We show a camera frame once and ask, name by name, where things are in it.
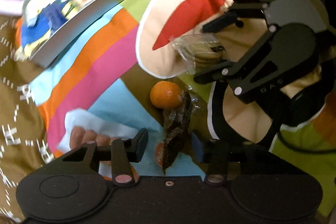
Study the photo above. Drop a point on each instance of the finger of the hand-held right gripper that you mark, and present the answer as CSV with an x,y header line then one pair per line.
x,y
210,75
218,23

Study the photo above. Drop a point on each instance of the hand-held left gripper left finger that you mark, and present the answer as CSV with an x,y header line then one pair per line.
x,y
141,145

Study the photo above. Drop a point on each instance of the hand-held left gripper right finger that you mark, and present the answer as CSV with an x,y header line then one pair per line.
x,y
198,146

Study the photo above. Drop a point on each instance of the clear dark snack packet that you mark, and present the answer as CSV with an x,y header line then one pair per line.
x,y
178,129

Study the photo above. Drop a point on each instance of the clear cracker packet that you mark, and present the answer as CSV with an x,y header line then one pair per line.
x,y
199,48

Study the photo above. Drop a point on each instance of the small orange snack packet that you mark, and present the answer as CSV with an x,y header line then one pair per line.
x,y
159,153

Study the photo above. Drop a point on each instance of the white sausage snack packet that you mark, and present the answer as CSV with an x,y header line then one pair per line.
x,y
105,121

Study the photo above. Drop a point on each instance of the orange mandarin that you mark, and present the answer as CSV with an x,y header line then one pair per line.
x,y
165,94

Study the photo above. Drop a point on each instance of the colourful printed blanket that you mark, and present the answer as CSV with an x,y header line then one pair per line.
x,y
105,37

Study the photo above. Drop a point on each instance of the colourful picture book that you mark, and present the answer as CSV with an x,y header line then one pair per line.
x,y
92,11

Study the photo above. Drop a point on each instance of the brown cloth with white print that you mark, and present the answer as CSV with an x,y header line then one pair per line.
x,y
21,69

